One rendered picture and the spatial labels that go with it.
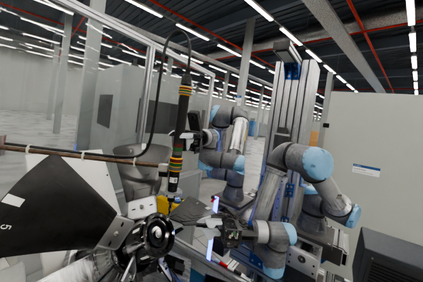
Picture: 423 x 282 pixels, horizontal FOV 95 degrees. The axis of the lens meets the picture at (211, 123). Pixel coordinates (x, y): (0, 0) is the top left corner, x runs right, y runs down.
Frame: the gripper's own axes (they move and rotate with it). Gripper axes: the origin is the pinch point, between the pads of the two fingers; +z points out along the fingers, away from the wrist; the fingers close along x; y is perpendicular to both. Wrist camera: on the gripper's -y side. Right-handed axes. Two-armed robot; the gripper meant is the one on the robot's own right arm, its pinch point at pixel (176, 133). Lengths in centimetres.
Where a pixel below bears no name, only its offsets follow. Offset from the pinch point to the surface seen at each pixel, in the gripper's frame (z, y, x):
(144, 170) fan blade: -2.0, 15.7, 12.5
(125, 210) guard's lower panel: -51, 65, 63
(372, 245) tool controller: -22, 27, -64
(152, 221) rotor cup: 8.0, 25.7, -0.6
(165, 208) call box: -38, 47, 23
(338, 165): -168, 22, -86
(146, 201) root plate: 2.7, 23.6, 6.4
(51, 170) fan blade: 26.4, 10.6, 16.3
